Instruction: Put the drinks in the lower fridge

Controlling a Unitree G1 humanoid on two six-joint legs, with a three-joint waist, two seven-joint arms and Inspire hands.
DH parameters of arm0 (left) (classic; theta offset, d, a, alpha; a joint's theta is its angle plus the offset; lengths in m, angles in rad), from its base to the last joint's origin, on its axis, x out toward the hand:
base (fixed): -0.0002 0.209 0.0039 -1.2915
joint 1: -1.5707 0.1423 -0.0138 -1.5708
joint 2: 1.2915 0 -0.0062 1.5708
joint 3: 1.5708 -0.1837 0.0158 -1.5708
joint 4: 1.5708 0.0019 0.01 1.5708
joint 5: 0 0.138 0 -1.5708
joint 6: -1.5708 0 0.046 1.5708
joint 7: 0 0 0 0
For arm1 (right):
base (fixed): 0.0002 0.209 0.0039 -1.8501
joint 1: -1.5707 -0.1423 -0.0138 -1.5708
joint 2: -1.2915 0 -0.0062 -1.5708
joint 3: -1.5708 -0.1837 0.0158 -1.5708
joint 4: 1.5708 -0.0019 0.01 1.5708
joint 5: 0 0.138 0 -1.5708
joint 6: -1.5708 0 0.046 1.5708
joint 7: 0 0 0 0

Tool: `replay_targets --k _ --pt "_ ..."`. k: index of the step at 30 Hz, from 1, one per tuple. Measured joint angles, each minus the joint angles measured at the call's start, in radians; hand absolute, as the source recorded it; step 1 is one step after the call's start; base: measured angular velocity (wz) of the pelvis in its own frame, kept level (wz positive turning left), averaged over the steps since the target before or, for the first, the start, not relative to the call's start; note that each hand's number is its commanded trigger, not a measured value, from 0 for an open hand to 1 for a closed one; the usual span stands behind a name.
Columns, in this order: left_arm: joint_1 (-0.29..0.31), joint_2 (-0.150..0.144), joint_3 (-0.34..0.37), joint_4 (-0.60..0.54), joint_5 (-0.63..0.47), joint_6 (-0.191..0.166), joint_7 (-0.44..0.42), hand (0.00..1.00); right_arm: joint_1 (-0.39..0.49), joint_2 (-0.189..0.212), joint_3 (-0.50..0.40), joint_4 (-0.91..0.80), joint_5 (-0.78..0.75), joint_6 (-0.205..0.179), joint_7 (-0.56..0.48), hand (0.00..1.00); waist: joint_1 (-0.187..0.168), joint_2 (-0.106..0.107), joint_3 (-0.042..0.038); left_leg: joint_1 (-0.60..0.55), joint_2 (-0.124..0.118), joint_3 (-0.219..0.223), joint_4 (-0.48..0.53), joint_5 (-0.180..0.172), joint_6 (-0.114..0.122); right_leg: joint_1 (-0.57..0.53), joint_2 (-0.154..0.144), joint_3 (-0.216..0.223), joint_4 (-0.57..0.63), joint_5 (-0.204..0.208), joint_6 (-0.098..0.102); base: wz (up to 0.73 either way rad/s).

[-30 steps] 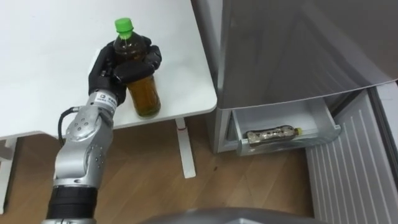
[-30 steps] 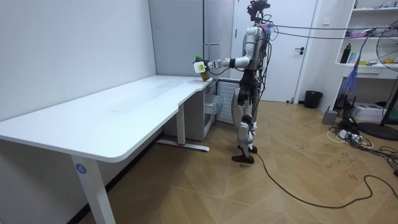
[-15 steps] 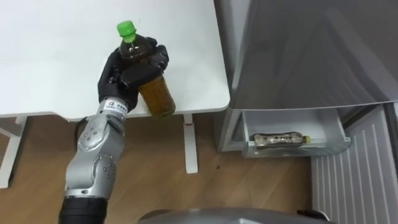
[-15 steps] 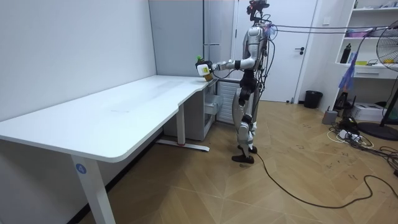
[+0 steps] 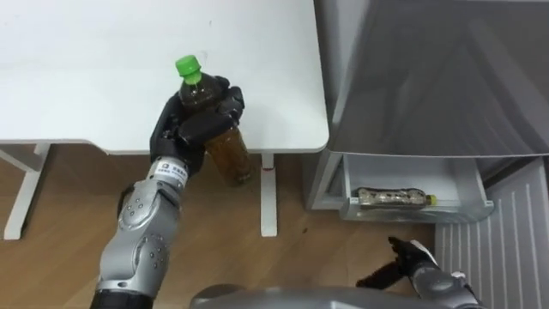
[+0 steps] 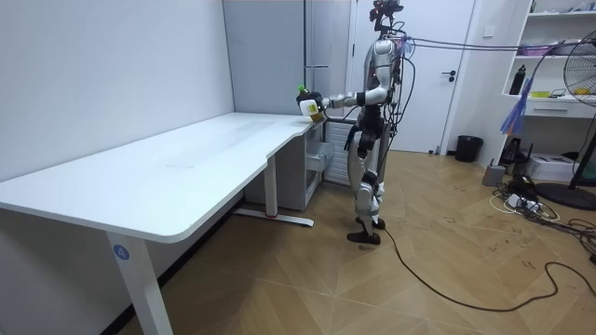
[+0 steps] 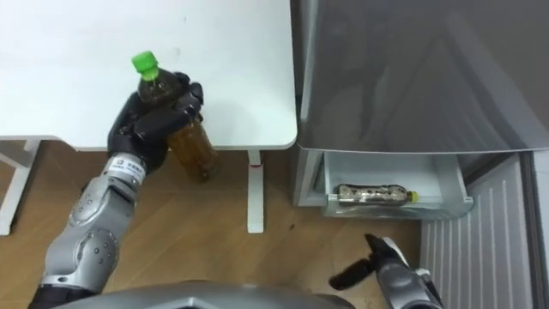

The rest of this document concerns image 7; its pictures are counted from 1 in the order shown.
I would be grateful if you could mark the white desk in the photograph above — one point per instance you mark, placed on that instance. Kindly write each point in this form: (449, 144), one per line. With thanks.
(77, 64)

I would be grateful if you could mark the clear fridge drawer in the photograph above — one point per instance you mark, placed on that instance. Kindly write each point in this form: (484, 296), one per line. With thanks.
(446, 189)

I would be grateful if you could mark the robot body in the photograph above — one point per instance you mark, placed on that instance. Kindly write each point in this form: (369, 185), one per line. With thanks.
(201, 297)

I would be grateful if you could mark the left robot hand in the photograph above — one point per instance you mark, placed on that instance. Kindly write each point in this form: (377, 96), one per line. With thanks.
(148, 126)

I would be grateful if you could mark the green cap tea bottle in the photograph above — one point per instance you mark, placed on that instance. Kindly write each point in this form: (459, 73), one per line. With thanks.
(195, 150)

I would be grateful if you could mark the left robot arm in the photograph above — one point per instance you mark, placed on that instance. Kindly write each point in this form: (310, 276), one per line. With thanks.
(92, 234)

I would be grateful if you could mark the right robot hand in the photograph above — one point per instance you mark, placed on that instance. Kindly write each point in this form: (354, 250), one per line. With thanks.
(354, 272)

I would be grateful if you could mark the white ribbed fridge door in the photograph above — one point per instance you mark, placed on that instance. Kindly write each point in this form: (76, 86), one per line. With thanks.
(476, 249)

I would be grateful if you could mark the yellow cap drink bottle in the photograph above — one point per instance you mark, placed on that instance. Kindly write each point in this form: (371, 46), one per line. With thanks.
(371, 194)

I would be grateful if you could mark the grey fridge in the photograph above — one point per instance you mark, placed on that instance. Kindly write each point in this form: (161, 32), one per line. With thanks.
(407, 73)

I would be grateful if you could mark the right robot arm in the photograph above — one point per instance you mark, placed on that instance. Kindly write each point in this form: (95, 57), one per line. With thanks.
(405, 285)

